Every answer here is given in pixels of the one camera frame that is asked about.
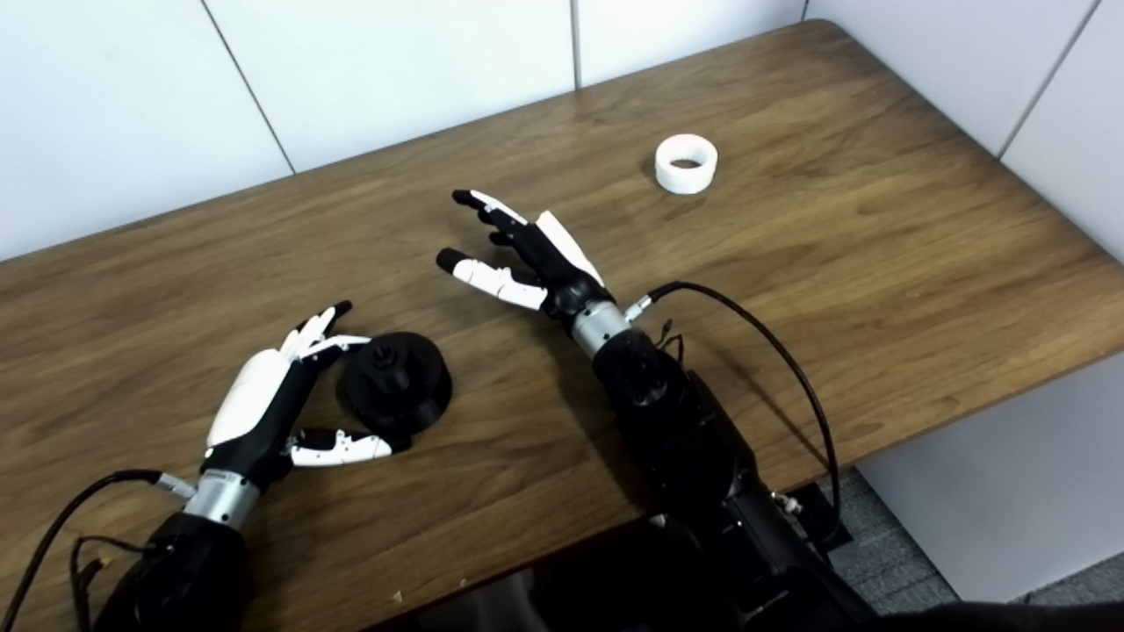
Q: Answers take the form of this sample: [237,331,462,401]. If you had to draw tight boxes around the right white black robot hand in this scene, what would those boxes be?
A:
[436,189,616,321]

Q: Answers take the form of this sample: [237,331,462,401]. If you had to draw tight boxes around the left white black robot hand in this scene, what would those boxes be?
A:
[204,300,393,492]

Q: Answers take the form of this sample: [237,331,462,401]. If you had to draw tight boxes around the white toothed plastic ring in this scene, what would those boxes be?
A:
[654,133,719,196]

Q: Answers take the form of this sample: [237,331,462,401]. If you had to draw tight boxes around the round black plastic part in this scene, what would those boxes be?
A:
[341,331,454,440]

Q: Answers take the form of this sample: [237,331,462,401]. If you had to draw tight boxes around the glossy black robot torso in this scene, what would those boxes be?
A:
[369,518,703,632]

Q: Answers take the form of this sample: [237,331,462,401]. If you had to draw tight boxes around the black table foot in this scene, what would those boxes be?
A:
[773,481,854,552]

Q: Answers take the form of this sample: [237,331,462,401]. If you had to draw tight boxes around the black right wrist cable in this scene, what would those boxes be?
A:
[623,281,842,549]

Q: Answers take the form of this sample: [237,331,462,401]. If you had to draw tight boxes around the thin left wrist wires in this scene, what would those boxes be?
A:
[70,535,168,615]

